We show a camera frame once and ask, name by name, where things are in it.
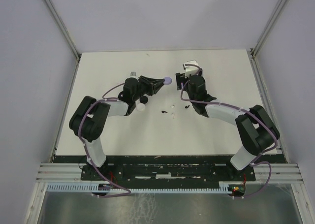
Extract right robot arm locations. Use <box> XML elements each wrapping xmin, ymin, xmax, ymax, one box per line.
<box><xmin>175</xmin><ymin>70</ymin><xmax>280</xmax><ymax>180</ymax></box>

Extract white slotted cable duct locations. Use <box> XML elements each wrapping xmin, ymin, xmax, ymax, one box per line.
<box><xmin>46</xmin><ymin>182</ymin><xmax>234</xmax><ymax>192</ymax></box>

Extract purple earbud charging case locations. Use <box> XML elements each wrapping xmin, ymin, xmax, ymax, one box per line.
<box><xmin>163</xmin><ymin>77</ymin><xmax>172</xmax><ymax>85</ymax></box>

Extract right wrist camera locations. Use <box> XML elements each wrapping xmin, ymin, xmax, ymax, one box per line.
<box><xmin>183</xmin><ymin>60</ymin><xmax>202</xmax><ymax>78</ymax></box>

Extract aluminium frame post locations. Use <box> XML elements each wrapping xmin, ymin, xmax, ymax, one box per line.
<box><xmin>43</xmin><ymin>0</ymin><xmax>81</xmax><ymax>60</ymax></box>
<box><xmin>251</xmin><ymin>0</ymin><xmax>290</xmax><ymax>58</ymax></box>

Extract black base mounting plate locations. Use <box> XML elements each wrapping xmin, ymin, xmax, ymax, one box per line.
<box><xmin>81</xmin><ymin>163</ymin><xmax>256</xmax><ymax>185</ymax></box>

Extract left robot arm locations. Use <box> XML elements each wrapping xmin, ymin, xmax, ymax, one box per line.
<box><xmin>69</xmin><ymin>76</ymin><xmax>172</xmax><ymax>180</ymax></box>

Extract aluminium frame rail front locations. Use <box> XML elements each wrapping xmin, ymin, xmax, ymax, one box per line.
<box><xmin>36</xmin><ymin>162</ymin><xmax>304</xmax><ymax>183</ymax></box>

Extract right aluminium frame post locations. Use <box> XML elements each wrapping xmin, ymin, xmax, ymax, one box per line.
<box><xmin>251</xmin><ymin>0</ymin><xmax>290</xmax><ymax>58</ymax></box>

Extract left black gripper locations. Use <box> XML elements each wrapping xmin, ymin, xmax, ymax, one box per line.
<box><xmin>133</xmin><ymin>75</ymin><xmax>165</xmax><ymax>101</ymax></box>

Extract black earbud charging case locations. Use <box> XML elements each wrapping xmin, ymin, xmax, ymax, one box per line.
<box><xmin>139</xmin><ymin>96</ymin><xmax>148</xmax><ymax>104</ymax></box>

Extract white earbud charging case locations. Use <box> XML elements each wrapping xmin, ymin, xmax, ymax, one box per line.
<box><xmin>136</xmin><ymin>103</ymin><xmax>146</xmax><ymax>112</ymax></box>

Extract left aluminium frame post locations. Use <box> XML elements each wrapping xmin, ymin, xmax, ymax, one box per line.
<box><xmin>43</xmin><ymin>0</ymin><xmax>81</xmax><ymax>60</ymax></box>

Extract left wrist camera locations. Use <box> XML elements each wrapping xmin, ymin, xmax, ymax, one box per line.
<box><xmin>130</xmin><ymin>71</ymin><xmax>137</xmax><ymax>78</ymax></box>

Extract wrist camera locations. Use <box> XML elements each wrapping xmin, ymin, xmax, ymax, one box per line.
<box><xmin>130</xmin><ymin>71</ymin><xmax>137</xmax><ymax>78</ymax></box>
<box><xmin>183</xmin><ymin>60</ymin><xmax>202</xmax><ymax>78</ymax></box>

